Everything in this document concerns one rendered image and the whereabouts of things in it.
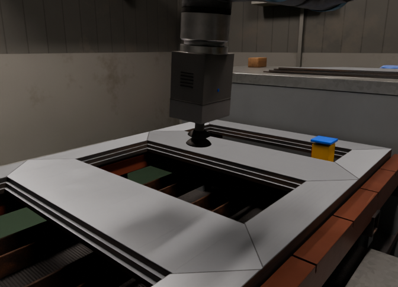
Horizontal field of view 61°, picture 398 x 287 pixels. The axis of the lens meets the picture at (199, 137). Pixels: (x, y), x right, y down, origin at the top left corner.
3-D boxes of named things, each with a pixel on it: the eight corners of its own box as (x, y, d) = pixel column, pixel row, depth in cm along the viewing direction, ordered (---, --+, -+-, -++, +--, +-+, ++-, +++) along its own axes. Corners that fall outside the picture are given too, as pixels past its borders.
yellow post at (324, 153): (307, 203, 106) (312, 144, 102) (313, 197, 110) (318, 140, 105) (323, 208, 103) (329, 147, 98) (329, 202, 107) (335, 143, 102)
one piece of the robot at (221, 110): (192, 27, 59) (188, 118, 64) (157, 25, 52) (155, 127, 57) (241, 29, 54) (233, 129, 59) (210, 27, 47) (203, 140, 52)
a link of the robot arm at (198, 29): (170, 11, 51) (202, 15, 57) (170, 43, 52) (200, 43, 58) (213, 12, 47) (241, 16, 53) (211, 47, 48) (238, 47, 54)
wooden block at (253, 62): (257, 67, 179) (258, 57, 178) (247, 67, 183) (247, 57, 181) (266, 66, 189) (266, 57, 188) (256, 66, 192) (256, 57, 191)
